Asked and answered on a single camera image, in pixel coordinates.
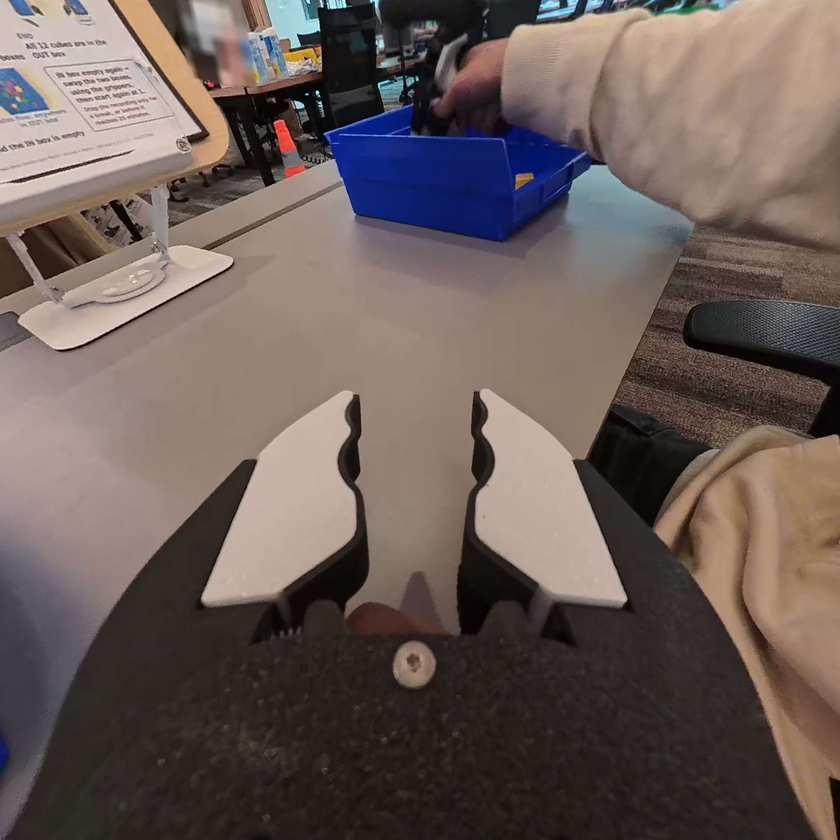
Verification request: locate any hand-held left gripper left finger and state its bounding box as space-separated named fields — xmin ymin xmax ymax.
xmin=199 ymin=390 xmax=370 ymax=632

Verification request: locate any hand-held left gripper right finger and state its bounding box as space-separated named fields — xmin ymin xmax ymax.
xmin=456 ymin=388 xmax=630 ymax=634

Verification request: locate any person's right forearm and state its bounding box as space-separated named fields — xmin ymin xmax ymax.
xmin=500 ymin=0 xmax=840 ymax=256

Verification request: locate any black mesh chair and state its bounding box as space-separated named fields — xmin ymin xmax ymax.
xmin=317 ymin=2 xmax=387 ymax=132

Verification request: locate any person's dark trouser leg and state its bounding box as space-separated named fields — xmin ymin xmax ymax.
xmin=586 ymin=405 xmax=715 ymax=527

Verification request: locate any brown wooden desk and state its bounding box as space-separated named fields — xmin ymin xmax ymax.
xmin=209 ymin=66 xmax=342 ymax=189

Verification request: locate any orange traffic cone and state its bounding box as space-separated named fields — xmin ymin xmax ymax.
xmin=271 ymin=118 xmax=308 ymax=180

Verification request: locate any person's cream sweatshirt torso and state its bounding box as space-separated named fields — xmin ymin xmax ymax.
xmin=653 ymin=425 xmax=840 ymax=840

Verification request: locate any white document stand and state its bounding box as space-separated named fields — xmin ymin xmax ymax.
xmin=0 ymin=0 xmax=231 ymax=238

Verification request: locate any printed instruction sheet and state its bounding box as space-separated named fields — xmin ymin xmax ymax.
xmin=0 ymin=0 xmax=211 ymax=188

